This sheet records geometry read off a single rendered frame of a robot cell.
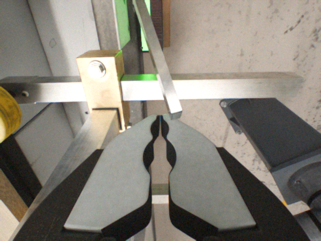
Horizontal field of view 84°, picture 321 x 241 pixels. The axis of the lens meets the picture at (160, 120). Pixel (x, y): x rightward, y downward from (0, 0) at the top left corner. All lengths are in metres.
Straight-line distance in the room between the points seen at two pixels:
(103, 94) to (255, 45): 1.05
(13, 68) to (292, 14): 1.22
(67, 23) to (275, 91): 0.43
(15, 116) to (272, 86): 0.34
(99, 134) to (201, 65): 0.97
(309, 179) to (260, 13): 0.82
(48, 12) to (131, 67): 0.22
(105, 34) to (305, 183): 0.80
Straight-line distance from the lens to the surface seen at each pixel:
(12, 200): 0.42
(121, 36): 0.29
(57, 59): 0.53
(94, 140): 0.21
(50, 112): 0.53
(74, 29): 0.49
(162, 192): 0.41
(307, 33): 1.35
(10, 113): 0.27
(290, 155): 0.88
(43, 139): 0.51
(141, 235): 0.70
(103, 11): 0.38
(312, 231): 0.80
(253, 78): 0.28
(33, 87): 0.31
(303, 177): 0.86
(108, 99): 0.26
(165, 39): 1.00
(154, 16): 0.37
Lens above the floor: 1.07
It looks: 58 degrees down
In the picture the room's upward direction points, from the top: 180 degrees clockwise
